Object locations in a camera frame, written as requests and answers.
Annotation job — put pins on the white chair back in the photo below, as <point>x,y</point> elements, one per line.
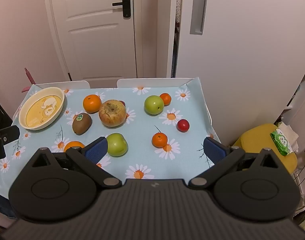
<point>62,84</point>
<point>152,82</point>

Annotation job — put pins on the black glossy furniture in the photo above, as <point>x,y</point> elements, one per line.
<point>0,112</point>

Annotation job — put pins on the large red-yellow apple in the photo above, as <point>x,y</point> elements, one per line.
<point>112,115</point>

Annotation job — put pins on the white panel door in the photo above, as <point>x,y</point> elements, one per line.
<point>97,42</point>

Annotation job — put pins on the white knitted cloth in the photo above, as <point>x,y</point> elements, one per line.
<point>178,0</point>

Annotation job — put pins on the white wardrobe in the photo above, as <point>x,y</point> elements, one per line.
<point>242,55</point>

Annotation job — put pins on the yellow stool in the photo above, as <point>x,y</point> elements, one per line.
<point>255,140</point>

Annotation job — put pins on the large orange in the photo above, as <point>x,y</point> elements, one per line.
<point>73,145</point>
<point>92,103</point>

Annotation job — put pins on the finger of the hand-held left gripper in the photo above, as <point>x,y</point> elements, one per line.
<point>7,133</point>

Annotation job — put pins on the cream bowl with yellow print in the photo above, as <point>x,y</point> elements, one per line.
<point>42,110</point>

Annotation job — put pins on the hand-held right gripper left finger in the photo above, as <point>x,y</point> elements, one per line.
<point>97,150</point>

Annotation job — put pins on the white tissue paper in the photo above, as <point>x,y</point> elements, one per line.
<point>290,131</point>

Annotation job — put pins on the small red fruit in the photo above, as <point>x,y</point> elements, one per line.
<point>183,125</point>
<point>122,103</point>

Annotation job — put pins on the small mandarin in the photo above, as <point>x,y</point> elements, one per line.
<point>159,140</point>
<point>166,98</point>

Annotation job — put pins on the brown kiwi with green sticker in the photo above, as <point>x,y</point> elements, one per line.
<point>81,124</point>

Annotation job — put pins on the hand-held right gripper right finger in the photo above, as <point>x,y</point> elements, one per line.
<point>213,150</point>

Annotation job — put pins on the green apple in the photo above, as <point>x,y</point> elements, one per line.
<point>117,145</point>
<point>154,104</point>

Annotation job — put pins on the green wipes packet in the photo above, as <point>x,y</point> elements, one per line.
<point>282,141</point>

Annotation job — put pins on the person's denim trouser leg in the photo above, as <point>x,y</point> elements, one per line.
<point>1,205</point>

